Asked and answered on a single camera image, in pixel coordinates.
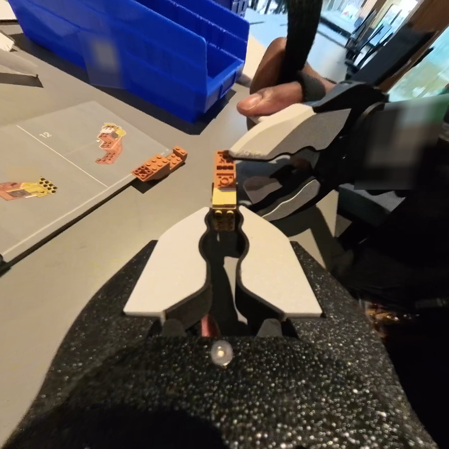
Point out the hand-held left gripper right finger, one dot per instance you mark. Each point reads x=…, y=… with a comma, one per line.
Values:
x=277, y=277

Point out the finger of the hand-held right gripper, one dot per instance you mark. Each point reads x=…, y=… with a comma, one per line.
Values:
x=294, y=201
x=291, y=129

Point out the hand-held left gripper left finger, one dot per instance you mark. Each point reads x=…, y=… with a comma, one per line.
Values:
x=168, y=273

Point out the tan and brown toy brick model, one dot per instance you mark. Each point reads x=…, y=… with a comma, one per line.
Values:
x=224, y=207

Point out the person's right hand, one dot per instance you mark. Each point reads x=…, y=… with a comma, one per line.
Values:
x=270, y=100

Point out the brown toy brick hull piece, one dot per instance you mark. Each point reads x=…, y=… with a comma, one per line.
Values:
x=154, y=166

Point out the wooden pillar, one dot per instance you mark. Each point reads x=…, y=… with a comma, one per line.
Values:
x=431, y=21

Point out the blue plastic storage bin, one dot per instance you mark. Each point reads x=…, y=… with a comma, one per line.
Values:
x=158, y=87
x=210, y=21

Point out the grey instruction booklet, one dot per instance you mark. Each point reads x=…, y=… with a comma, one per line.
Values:
x=52, y=158

